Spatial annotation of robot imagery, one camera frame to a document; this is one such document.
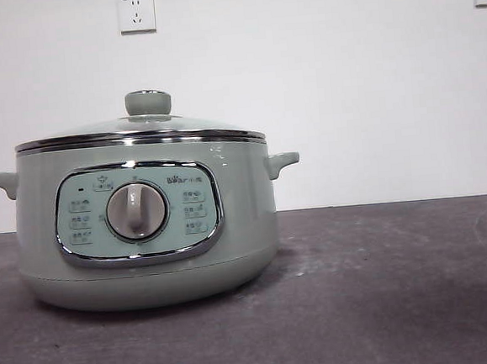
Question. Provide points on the glass lid with green knob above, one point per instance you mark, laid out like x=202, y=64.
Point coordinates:
x=148, y=103

